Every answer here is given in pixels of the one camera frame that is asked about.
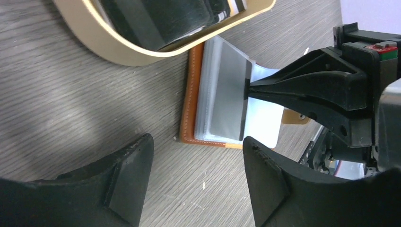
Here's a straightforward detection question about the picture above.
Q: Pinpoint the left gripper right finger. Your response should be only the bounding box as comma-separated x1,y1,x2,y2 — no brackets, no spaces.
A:
243,137,401,227

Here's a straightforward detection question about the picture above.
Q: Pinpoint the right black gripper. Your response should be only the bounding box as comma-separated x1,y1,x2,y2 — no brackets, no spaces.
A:
248,22,401,148

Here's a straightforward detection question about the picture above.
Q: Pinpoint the grey credit card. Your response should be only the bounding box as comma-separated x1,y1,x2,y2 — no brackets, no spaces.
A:
210,42,254,141

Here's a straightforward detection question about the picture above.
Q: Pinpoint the beige oval card tray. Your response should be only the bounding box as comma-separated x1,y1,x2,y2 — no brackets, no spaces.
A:
54,0,275,66

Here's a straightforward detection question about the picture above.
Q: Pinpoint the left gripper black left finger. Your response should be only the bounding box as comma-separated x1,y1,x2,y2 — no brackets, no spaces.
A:
0,134,154,227

